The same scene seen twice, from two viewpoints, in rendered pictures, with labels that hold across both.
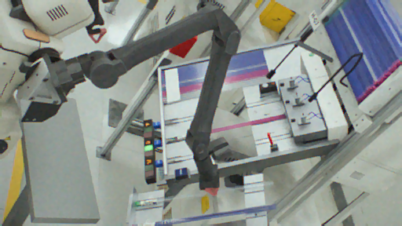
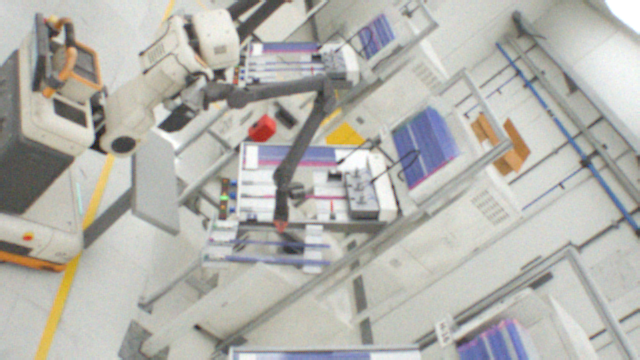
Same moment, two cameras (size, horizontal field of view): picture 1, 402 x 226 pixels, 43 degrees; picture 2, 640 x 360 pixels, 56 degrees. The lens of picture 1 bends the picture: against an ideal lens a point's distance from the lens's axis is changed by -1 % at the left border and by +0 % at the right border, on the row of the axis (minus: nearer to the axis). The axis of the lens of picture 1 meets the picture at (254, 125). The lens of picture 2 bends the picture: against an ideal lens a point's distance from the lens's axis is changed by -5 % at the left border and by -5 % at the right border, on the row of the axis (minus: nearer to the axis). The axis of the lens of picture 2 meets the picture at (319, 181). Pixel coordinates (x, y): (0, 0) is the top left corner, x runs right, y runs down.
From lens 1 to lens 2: 1.08 m
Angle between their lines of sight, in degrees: 14
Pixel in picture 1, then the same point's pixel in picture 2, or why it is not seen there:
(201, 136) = (287, 171)
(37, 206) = (139, 203)
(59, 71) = (211, 86)
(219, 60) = (316, 116)
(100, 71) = (237, 94)
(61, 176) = (157, 191)
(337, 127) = (388, 209)
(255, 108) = (321, 188)
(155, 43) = (277, 88)
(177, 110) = (253, 176)
